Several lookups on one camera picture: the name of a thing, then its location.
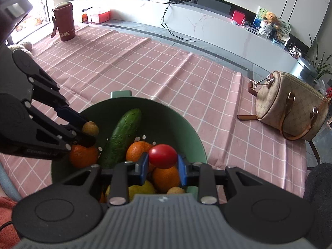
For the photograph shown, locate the orange mandarin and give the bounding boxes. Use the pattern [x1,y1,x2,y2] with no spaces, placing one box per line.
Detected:
[126,141,153,162]
[99,192,105,204]
[152,166,181,193]
[69,144,99,169]

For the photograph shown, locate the brown longan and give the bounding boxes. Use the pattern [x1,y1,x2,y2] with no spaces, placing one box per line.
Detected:
[82,121,99,138]
[167,187,185,194]

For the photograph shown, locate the yellow-green pear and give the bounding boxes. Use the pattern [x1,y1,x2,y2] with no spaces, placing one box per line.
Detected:
[105,179,157,202]

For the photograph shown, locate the green cucumber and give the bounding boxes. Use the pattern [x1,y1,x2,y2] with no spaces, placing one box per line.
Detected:
[100,109,142,169]

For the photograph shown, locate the red cherry tomato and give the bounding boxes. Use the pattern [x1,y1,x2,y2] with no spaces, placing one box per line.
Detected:
[149,144,178,169]

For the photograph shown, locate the pink checkered tablecloth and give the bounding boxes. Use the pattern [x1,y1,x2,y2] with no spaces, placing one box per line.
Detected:
[0,25,308,199]

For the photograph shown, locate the beige fuzzy cloth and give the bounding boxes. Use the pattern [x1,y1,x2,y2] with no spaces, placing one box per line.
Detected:
[7,42,33,57]

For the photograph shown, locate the green plastic colander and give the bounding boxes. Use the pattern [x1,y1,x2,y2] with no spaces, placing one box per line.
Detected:
[50,96,207,200]

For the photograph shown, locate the red TIME bottle sleeve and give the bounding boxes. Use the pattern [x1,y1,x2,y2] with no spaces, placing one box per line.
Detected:
[51,2,75,42]

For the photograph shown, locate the beige monogram handbag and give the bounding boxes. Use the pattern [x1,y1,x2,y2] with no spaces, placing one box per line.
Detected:
[237,71,331,142]

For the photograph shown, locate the white marble TV cabinet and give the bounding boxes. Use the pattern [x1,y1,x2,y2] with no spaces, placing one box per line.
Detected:
[72,0,297,72]

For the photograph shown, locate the silver pedal trash bin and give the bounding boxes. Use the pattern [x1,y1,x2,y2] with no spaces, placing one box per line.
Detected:
[291,57,317,80]

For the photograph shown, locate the potted green plant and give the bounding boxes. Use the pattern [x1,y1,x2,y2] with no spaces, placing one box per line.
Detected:
[309,34,332,80]

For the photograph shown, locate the red box on cabinet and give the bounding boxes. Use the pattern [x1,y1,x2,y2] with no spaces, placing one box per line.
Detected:
[231,10,245,26]

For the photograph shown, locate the teddy bear toy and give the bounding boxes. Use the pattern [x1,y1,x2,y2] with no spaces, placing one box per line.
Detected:
[258,11,279,38]

